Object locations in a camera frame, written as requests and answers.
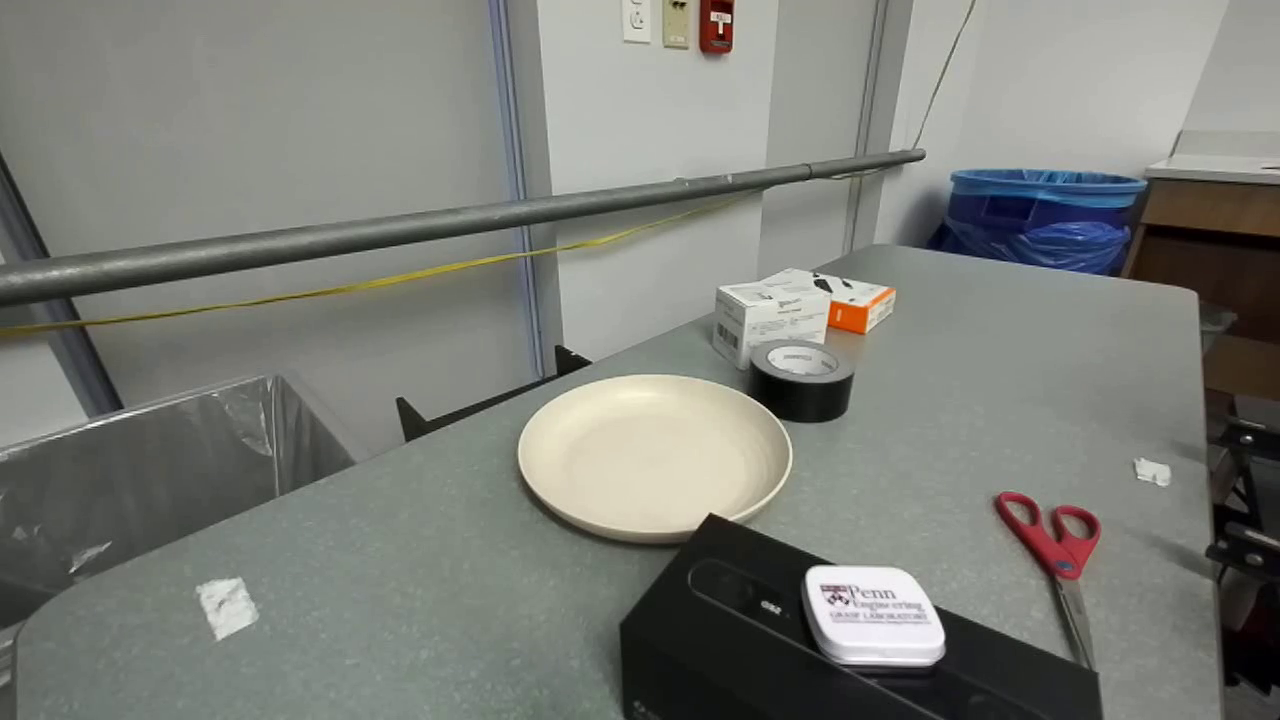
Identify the black masking tape roll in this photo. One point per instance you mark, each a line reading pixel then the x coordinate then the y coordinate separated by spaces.
pixel 801 398

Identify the white round plate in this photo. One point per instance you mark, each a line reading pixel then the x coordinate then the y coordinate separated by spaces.
pixel 641 455

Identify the white tape scrap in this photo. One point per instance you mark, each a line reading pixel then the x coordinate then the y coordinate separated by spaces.
pixel 1153 473
pixel 227 606

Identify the white cardboard box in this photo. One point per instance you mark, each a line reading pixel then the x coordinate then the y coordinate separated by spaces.
pixel 765 322

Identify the orange and white product box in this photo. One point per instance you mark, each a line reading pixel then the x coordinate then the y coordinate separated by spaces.
pixel 861 312

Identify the black rectangular box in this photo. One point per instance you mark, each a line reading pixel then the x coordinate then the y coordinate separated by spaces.
pixel 692 654

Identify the white square tin with label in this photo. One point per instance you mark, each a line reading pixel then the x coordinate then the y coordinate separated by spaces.
pixel 873 619

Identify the red fire alarm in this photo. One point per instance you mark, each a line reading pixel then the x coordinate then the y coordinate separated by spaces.
pixel 718 27

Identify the blue lined trash bin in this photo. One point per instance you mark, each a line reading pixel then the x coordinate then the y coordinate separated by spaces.
pixel 1040 222

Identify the grey bin with clear liner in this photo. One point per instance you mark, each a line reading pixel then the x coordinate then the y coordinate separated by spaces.
pixel 147 483

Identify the wooden cabinet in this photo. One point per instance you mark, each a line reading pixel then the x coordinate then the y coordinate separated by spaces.
pixel 1205 255

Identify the grey diagonal strut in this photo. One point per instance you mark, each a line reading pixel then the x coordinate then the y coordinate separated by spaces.
pixel 60 312

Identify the black equipment cart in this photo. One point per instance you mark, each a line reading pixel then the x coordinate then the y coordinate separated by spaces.
pixel 1251 563

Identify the grey metal pipe rail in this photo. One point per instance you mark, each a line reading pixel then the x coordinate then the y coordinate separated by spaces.
pixel 400 230

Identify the beige wall plate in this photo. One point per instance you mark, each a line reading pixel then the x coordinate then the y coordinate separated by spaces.
pixel 678 21

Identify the white wall switch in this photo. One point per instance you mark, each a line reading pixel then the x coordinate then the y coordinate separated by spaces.
pixel 639 19

